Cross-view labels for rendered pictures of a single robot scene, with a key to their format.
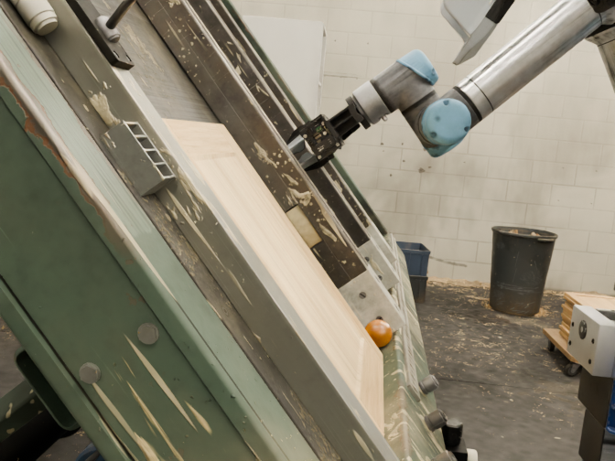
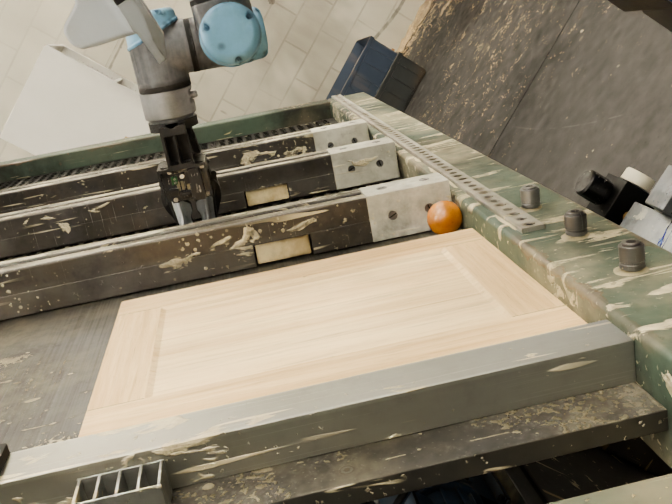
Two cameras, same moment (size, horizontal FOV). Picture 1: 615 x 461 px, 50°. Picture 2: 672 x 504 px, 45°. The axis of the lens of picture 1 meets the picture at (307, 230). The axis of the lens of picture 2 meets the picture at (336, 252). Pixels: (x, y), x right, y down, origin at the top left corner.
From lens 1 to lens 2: 0.16 m
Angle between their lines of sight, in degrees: 8
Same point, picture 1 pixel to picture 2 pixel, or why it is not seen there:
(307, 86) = (115, 98)
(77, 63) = not seen: outside the picture
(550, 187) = not seen: outside the picture
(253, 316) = (366, 432)
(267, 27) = (26, 114)
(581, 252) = not seen: outside the picture
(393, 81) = (153, 67)
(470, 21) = (116, 23)
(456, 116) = (228, 22)
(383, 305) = (415, 197)
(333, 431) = (539, 392)
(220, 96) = (86, 284)
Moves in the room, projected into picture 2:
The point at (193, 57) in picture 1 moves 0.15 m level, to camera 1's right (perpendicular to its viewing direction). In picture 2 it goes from (25, 296) to (74, 202)
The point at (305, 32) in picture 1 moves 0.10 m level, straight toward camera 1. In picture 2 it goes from (49, 72) to (46, 71)
